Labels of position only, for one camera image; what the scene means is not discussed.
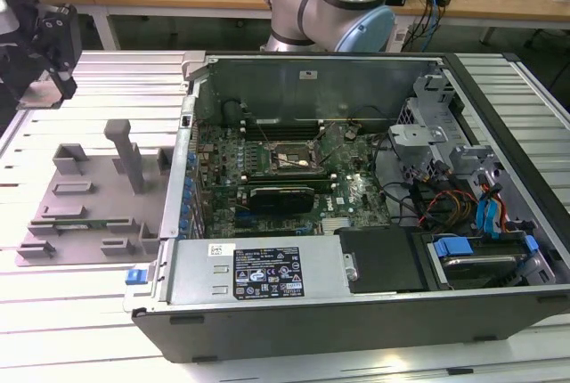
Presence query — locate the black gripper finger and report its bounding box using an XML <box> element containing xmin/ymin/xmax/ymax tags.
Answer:
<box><xmin>47</xmin><ymin>66</ymin><xmax>77</xmax><ymax>102</ymax></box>

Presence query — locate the silver chipset heatsink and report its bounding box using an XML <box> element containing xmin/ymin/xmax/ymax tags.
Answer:
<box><xmin>321</xmin><ymin>216</ymin><xmax>352</xmax><ymax>236</ymax></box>

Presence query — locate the blue data cable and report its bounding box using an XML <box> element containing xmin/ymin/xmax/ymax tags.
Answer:
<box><xmin>473</xmin><ymin>181</ymin><xmax>505</xmax><ymax>242</ymax></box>

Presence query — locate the green motherboard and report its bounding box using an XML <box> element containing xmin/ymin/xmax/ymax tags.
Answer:
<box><xmin>191</xmin><ymin>120</ymin><xmax>395</xmax><ymax>240</ymax></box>

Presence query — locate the blue hanging cable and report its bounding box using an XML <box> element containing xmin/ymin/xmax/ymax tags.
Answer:
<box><xmin>417</xmin><ymin>0</ymin><xmax>443</xmax><ymax>53</ymax></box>

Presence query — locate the grey parts rack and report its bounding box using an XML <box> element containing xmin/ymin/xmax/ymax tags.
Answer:
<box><xmin>14</xmin><ymin>118</ymin><xmax>177</xmax><ymax>268</ymax></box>

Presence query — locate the black plastic shroud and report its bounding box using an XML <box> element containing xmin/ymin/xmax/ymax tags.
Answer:
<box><xmin>332</xmin><ymin>225</ymin><xmax>432</xmax><ymax>296</ymax></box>

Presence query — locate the black graphics card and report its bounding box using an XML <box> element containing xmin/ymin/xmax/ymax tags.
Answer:
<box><xmin>246</xmin><ymin>183</ymin><xmax>316</xmax><ymax>225</ymax></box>

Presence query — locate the CPU socket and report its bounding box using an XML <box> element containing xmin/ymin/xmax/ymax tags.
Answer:
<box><xmin>265</xmin><ymin>138</ymin><xmax>321</xmax><ymax>175</ymax></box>

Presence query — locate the silver power supply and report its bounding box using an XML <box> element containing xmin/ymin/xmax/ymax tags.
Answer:
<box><xmin>167</xmin><ymin>238</ymin><xmax>353</xmax><ymax>306</ymax></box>

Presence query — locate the metal drive cage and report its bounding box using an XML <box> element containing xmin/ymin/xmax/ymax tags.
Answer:
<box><xmin>386</xmin><ymin>69</ymin><xmax>496</xmax><ymax>179</ymax></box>

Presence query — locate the black PC case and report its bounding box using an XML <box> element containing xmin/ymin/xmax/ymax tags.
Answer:
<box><xmin>130</xmin><ymin>50</ymin><xmax>570</xmax><ymax>365</ymax></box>

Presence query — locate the hard disk in blue carrier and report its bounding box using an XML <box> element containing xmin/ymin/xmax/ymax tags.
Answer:
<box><xmin>427</xmin><ymin>233</ymin><xmax>542</xmax><ymax>291</ymax></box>

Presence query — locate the coloured wire bundle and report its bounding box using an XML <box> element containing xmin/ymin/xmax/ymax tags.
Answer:
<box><xmin>411</xmin><ymin>177</ymin><xmax>481</xmax><ymax>229</ymax></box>

